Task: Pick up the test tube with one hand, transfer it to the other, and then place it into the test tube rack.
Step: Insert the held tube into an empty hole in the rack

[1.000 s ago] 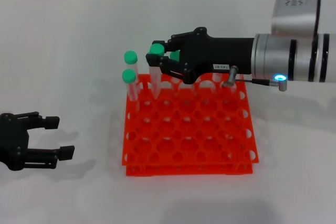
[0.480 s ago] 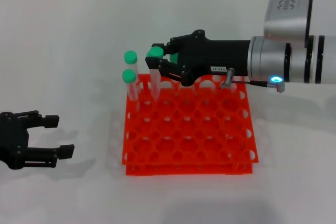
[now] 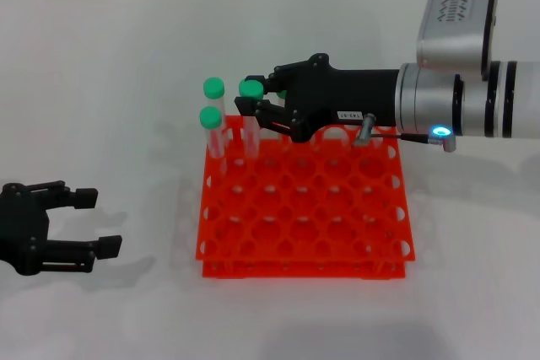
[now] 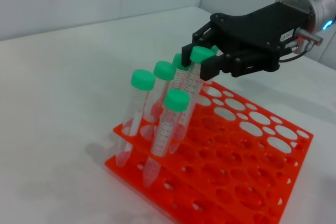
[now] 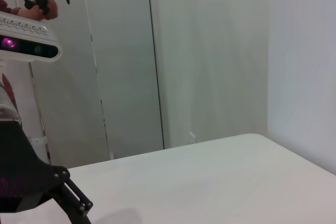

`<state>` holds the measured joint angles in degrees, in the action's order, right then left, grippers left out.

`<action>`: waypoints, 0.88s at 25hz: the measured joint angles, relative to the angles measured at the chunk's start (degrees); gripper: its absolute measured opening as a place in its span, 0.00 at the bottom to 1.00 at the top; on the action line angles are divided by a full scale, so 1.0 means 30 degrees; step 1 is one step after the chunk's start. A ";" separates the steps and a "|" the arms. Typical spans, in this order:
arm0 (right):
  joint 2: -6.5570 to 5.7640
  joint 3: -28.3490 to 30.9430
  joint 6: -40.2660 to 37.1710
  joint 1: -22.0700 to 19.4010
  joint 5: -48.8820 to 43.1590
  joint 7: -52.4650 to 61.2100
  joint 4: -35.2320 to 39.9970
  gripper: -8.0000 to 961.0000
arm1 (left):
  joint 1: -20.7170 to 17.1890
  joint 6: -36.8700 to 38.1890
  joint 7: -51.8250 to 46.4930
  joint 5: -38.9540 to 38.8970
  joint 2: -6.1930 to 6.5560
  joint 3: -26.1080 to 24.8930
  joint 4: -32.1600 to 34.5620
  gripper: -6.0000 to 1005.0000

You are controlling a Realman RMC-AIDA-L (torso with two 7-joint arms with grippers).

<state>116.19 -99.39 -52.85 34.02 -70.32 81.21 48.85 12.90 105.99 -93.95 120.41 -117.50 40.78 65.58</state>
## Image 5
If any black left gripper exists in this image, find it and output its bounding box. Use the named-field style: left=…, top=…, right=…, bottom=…
left=0, top=119, right=94, bottom=224

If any operator hand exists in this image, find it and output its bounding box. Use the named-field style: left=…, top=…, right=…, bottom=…
left=19, top=0, right=59, bottom=23

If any white partition panel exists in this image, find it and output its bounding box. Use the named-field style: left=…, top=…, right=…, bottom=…
left=81, top=0, right=165, bottom=162

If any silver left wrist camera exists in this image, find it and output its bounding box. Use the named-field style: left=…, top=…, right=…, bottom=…
left=0, top=11, right=63, bottom=63

